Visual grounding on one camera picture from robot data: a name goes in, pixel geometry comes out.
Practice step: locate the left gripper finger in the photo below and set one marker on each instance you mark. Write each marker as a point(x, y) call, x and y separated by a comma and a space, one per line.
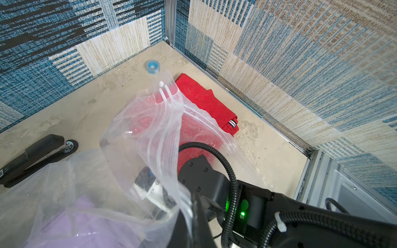
point(194, 234)

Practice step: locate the clear plastic vacuum bag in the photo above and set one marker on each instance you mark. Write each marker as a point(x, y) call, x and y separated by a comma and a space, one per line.
point(107, 172)

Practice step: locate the lilac garment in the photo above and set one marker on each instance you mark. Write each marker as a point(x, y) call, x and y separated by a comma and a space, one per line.
point(84, 222)

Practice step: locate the red trousers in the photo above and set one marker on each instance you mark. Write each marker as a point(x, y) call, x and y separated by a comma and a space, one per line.
point(177, 112)

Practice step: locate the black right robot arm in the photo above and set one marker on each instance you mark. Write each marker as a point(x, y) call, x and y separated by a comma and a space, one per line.
point(253, 217)

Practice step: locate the black stapler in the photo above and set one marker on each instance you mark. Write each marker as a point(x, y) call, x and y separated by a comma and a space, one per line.
point(50, 149)

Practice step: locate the blue tape roll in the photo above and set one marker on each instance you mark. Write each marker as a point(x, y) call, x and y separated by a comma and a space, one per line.
point(153, 67)

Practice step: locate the aluminium front rail frame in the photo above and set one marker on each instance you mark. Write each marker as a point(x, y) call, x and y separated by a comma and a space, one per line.
point(324, 178)

